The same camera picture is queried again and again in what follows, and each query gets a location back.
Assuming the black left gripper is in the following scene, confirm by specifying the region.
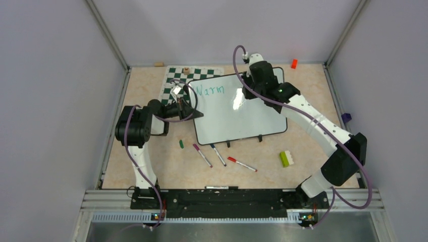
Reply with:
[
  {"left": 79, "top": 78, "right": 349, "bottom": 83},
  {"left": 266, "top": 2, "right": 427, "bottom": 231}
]
[{"left": 160, "top": 96, "right": 203, "bottom": 121}]

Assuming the white whiteboard black frame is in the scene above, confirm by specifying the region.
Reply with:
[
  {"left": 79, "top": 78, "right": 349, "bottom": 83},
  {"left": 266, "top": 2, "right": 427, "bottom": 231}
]
[{"left": 189, "top": 74, "right": 287, "bottom": 145}]

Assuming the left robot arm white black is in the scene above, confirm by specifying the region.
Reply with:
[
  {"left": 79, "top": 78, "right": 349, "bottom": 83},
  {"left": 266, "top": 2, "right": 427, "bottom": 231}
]
[{"left": 115, "top": 98, "right": 204, "bottom": 208}]

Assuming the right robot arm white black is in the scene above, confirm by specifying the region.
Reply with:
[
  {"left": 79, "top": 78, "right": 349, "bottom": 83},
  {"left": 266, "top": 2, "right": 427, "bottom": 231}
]
[{"left": 240, "top": 54, "right": 367, "bottom": 208}]

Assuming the purple capped marker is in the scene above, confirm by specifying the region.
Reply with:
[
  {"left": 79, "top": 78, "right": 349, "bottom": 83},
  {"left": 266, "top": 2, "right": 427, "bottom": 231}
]
[{"left": 193, "top": 143, "right": 213, "bottom": 168}]

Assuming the orange small block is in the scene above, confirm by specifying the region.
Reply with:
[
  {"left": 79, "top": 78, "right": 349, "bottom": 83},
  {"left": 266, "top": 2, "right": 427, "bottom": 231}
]
[{"left": 291, "top": 59, "right": 298, "bottom": 69}]

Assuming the green white chessboard mat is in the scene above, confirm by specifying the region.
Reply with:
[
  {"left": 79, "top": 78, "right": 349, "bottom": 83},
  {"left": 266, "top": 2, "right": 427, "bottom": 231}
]
[{"left": 158, "top": 66, "right": 224, "bottom": 105}]

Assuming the blue capped marker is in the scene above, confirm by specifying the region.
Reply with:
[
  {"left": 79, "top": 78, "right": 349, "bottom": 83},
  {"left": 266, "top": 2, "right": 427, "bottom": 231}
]
[{"left": 210, "top": 144, "right": 227, "bottom": 167}]

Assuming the red capped marker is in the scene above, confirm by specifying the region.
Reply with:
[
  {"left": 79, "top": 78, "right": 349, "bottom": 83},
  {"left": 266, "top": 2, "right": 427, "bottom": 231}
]
[{"left": 227, "top": 156, "right": 258, "bottom": 172}]

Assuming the silver marker near base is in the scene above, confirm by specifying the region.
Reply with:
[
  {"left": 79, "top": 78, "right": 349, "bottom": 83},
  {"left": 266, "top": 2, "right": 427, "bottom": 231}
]
[{"left": 204, "top": 186, "right": 239, "bottom": 190}]

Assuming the green lego brick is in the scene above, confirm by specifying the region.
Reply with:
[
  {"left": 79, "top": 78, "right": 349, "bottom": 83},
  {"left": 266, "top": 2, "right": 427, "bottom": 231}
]
[{"left": 279, "top": 151, "right": 294, "bottom": 168}]

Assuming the purple small object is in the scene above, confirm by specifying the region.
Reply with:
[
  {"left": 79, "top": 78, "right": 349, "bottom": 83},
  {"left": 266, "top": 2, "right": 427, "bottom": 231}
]
[{"left": 341, "top": 113, "right": 352, "bottom": 124}]

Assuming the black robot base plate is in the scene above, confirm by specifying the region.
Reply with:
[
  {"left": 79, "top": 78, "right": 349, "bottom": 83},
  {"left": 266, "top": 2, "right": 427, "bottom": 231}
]
[{"left": 130, "top": 187, "right": 329, "bottom": 219}]

